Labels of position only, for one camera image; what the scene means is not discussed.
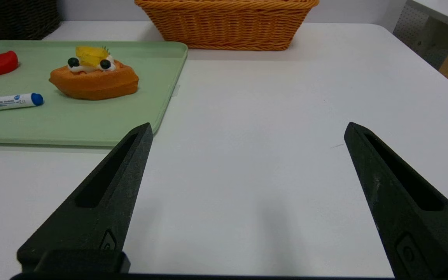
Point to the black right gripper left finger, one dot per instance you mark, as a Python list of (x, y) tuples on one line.
[(91, 217)]

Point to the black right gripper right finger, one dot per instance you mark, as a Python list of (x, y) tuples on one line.
[(422, 241)]

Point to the toy waffle with fruit topping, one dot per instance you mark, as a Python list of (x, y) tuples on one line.
[(95, 83)]

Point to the white marker with blue cap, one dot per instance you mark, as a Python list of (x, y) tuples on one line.
[(2, 102)]

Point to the dark brown wicker basket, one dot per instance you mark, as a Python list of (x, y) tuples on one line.
[(14, 19)]

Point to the light green plastic tray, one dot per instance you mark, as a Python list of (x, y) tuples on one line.
[(91, 120)]

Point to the orange wicker basket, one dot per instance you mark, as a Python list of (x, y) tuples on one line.
[(228, 27)]

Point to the white office desk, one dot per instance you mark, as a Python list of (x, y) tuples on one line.
[(441, 11)]

